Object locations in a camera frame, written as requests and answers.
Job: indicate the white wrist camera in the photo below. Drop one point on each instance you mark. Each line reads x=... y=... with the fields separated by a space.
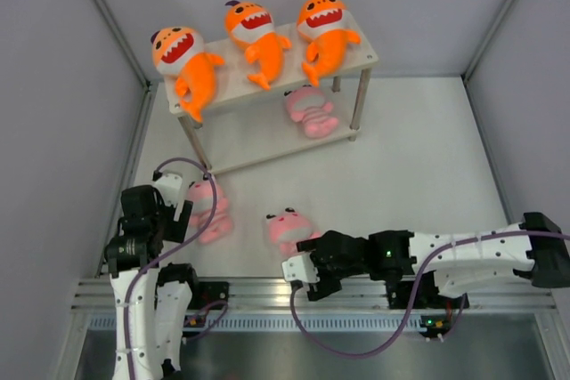
x=300 y=268
x=169 y=185

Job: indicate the white two-tier wooden shelf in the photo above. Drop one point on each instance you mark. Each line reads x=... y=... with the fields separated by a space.
x=246 y=125

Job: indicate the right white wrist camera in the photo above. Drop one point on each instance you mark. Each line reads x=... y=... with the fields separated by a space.
x=300 y=268

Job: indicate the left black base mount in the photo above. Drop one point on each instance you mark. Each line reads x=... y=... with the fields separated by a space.
x=206 y=292

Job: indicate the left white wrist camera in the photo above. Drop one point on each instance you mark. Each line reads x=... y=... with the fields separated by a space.
x=169 y=185

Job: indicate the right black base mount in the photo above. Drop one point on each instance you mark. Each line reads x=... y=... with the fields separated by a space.
x=427 y=297

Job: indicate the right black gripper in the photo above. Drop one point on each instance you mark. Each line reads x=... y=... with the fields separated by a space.
x=326 y=284

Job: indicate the pink striped plush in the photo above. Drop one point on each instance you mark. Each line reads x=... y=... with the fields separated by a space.
x=287 y=228
x=309 y=107
x=210 y=209

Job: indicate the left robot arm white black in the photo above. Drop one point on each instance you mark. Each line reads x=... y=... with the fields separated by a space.
x=150 y=300

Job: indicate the orange shark plush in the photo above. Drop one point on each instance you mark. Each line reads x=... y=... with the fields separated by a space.
x=180 y=52
x=323 y=24
x=250 y=26

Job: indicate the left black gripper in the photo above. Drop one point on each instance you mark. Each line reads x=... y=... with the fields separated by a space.
x=174 y=230

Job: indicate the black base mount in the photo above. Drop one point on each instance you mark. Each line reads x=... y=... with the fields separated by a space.
x=206 y=292
x=427 y=297

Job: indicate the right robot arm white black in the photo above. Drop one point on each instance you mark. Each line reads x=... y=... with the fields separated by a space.
x=447 y=265

